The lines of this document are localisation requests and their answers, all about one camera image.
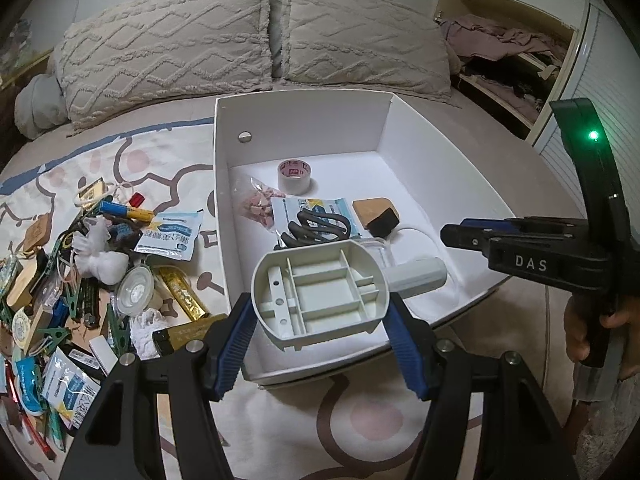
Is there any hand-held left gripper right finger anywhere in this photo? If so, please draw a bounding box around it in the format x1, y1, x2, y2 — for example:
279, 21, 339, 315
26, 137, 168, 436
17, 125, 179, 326
387, 291, 581, 480

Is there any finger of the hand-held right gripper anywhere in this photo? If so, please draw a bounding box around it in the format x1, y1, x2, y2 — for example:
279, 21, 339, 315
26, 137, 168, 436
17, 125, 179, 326
461, 216, 592, 239
440, 224, 494, 262

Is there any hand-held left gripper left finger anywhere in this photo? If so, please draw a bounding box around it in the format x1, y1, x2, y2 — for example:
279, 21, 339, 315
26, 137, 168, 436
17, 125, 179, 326
60, 292, 256, 480

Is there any wooden brush black block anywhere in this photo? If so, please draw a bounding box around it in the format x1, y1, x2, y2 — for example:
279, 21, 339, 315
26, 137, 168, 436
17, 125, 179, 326
352, 196, 401, 239
151, 313, 230, 359

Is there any clear plastic packet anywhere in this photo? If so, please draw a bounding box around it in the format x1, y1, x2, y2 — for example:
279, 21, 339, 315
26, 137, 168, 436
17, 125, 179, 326
357, 237, 398, 267

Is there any grey plastic scrubbing brush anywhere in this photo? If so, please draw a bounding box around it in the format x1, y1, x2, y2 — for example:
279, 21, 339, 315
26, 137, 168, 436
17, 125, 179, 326
251, 239, 449, 354

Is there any dark hair claw clip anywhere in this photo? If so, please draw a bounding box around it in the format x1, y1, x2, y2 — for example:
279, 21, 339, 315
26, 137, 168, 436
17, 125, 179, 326
275, 209, 351, 251

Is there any bag of pink pieces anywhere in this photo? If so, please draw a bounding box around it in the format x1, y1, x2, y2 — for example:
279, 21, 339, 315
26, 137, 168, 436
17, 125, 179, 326
234, 176, 281, 235

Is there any white blue medicine sachet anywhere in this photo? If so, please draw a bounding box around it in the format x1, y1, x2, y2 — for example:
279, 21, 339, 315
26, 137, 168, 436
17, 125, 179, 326
134, 209, 202, 262
41, 346, 102, 422
270, 196, 362, 240

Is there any clear tape roll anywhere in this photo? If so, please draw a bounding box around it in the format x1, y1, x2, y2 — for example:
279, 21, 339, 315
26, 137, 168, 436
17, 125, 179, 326
276, 158, 314, 194

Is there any white cardboard box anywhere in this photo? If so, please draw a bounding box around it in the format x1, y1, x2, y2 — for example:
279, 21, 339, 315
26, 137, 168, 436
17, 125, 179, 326
213, 88, 517, 389

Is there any person's right hand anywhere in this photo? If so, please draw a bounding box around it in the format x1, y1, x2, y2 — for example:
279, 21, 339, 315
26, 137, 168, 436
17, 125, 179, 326
564, 295, 640, 383

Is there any gold foil packet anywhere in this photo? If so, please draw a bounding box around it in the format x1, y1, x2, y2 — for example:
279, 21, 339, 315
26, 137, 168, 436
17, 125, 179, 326
157, 264, 209, 322

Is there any white fluffy cloth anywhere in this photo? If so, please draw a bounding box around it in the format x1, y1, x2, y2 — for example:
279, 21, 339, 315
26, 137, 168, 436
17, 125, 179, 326
129, 309, 169, 359

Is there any clear round lid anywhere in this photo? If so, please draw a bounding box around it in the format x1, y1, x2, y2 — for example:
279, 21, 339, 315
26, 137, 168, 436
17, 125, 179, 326
116, 264, 157, 317

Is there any green clothes peg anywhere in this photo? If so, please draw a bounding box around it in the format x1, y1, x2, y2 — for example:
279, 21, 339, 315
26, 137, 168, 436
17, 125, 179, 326
106, 301, 132, 357
29, 326, 72, 357

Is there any printed blanket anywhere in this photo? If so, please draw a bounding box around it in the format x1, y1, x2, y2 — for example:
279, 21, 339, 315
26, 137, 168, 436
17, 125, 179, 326
0, 117, 576, 480

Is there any white eraser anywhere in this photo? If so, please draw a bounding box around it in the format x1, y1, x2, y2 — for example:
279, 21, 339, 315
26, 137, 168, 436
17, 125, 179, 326
89, 335, 119, 377

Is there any black silver comb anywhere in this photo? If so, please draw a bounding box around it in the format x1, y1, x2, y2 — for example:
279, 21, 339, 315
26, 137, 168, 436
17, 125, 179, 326
81, 276, 102, 329

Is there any white plush toy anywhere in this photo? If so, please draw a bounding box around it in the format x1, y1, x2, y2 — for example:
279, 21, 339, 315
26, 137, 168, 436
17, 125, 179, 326
71, 216, 129, 285

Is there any white louvered door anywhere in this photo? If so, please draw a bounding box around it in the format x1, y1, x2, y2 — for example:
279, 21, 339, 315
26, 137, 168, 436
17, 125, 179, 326
531, 1, 640, 226

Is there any yellow blue marker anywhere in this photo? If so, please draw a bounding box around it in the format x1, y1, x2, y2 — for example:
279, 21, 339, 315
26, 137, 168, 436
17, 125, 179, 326
101, 199, 154, 222

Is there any pile of pink clothes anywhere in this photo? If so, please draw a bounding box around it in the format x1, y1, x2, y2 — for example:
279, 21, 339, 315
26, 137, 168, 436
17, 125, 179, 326
440, 14, 571, 121

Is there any white labelled tape roll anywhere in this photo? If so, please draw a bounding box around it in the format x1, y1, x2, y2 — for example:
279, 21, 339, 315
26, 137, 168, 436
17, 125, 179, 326
9, 306, 34, 347

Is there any wooden tag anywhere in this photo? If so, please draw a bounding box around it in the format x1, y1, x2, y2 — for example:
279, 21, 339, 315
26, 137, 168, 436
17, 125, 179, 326
24, 214, 54, 257

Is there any built-in cupboard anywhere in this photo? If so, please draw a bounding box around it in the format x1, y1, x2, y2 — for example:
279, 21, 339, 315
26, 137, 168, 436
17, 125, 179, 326
431, 0, 583, 142

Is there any cream textured pillow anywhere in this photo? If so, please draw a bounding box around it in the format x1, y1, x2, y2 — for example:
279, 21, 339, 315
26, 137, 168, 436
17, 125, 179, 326
270, 0, 463, 107
49, 0, 275, 134

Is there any grey plush cushion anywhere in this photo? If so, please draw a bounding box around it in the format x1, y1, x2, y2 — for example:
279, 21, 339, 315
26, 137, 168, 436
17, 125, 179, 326
14, 74, 70, 140

